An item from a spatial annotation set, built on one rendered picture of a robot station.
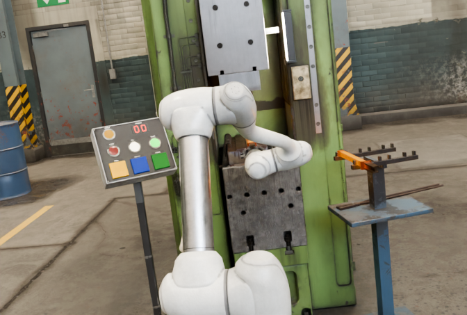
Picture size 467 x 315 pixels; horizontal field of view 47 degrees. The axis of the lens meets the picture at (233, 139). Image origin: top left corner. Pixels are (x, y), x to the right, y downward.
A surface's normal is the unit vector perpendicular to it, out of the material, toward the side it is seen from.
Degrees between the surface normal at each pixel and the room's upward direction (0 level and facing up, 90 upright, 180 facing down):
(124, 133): 60
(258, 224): 90
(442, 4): 91
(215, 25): 90
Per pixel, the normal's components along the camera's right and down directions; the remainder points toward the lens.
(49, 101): -0.08, 0.18
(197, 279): -0.12, -0.33
